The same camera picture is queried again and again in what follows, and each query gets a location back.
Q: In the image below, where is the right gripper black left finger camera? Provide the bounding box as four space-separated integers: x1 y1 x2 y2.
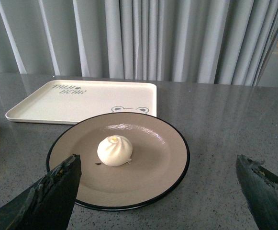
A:
0 154 81 230

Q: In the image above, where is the metal tripod stand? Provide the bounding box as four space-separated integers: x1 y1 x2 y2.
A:
252 28 278 86

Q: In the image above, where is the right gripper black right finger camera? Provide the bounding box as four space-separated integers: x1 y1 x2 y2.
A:
235 155 278 230

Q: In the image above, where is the beige plate with black rim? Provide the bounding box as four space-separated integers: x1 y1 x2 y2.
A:
46 112 190 211

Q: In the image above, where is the white steamed bun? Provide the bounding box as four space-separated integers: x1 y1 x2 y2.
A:
97 135 133 167

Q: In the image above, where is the cream bear-print serving tray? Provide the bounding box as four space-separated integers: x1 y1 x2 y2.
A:
5 80 157 125

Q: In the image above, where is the grey pleated curtain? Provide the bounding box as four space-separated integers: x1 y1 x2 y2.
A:
0 0 278 85

